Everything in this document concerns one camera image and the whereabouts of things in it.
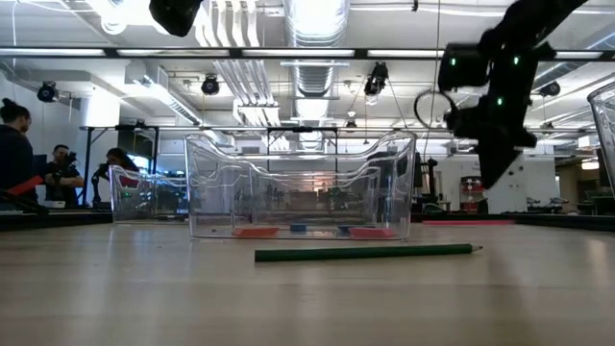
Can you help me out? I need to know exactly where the pink eraser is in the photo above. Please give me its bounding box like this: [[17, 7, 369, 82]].
[[348, 227, 396, 239]]

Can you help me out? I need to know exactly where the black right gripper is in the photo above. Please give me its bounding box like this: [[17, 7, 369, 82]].
[[446, 95, 538, 189]]

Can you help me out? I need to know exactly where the green pencil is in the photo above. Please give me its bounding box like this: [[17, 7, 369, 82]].
[[254, 243, 484, 263]]

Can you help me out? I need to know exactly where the black background rig frame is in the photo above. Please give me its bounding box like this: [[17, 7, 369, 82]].
[[266, 126, 340, 174], [79, 123, 160, 208]]

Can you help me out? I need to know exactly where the red storage shelf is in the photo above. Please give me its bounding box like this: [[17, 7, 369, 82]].
[[458, 175, 481, 212]]

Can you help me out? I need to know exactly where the silver air duct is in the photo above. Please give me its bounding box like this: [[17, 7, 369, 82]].
[[283, 0, 352, 150]]

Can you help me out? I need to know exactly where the pink pen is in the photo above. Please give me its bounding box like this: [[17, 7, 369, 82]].
[[422, 219, 516, 227]]

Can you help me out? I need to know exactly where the person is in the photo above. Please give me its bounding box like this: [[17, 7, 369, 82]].
[[98, 146, 140, 189], [42, 143, 86, 203], [0, 98, 38, 203]]

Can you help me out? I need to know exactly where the clear plastic bin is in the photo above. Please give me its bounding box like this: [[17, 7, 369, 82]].
[[184, 132, 417, 240], [109, 165, 189, 223], [586, 81, 615, 193], [249, 161, 385, 227]]

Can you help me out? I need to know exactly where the red and black tool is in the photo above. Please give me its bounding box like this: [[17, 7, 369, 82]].
[[0, 175, 49, 216]]

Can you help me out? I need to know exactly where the red eraser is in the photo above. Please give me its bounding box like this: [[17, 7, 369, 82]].
[[232, 227, 281, 238]]

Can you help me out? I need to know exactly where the black equipment stand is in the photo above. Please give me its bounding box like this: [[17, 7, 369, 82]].
[[413, 153, 441, 215]]

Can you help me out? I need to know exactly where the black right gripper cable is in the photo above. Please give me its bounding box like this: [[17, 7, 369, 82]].
[[413, 89, 455, 130]]

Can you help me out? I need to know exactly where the black ceiling camera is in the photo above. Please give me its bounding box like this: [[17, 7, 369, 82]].
[[537, 80, 562, 98], [363, 62, 389, 97], [37, 80, 60, 104], [200, 74, 221, 96]]

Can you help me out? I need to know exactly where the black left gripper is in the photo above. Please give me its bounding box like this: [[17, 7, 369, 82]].
[[148, 0, 206, 38]]

